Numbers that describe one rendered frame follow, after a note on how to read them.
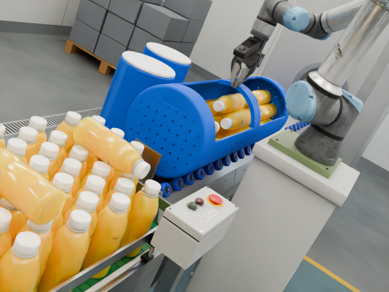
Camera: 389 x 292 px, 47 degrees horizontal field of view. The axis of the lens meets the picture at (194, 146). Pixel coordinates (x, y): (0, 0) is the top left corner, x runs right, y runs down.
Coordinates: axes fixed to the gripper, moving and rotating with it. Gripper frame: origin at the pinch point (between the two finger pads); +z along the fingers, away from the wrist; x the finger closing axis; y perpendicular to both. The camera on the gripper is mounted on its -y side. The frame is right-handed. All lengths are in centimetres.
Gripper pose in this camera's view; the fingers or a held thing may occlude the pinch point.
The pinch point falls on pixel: (234, 84)
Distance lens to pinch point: 165.7
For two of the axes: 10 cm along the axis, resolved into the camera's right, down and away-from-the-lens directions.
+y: 4.5, -1.5, 8.8
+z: -4.0, 8.5, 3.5
